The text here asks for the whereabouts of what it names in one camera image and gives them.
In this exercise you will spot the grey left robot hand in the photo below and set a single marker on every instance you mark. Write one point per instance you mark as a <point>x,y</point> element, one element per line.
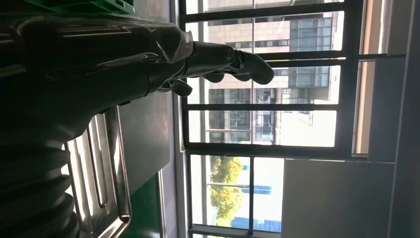
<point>82,65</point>

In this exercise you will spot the green conveyor belt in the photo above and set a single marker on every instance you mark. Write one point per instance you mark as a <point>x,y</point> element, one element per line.
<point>146,213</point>

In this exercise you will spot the green plastic crate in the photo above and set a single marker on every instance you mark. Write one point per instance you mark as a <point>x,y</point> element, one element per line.
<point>92,6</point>

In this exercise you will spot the electronic scale with steel pan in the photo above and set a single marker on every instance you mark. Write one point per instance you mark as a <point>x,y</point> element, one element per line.
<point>101,170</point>

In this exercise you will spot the green leafy tree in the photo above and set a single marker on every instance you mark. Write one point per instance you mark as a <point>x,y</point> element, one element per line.
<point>226,184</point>

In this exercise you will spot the beige office building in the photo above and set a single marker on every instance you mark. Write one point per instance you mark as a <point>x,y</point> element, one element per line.
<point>295,29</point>

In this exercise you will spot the aluminium conveyor side rail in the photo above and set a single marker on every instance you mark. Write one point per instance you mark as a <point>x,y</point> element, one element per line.
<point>161,203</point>

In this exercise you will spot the black window frame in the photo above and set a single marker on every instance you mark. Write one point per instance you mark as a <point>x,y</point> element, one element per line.
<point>347,98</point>

